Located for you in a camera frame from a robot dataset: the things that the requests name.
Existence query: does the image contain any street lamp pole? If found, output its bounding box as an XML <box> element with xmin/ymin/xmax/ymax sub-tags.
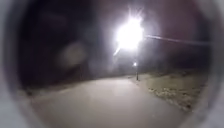
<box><xmin>114</xmin><ymin>13</ymin><xmax>146</xmax><ymax>82</ymax></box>

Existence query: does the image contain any rough grass verge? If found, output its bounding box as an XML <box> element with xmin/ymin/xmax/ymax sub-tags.
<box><xmin>128</xmin><ymin>70</ymin><xmax>209</xmax><ymax>113</ymax></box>

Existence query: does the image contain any grey paved path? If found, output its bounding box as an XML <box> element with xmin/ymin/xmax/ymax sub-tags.
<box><xmin>29</xmin><ymin>77</ymin><xmax>188</xmax><ymax>128</ymax></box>

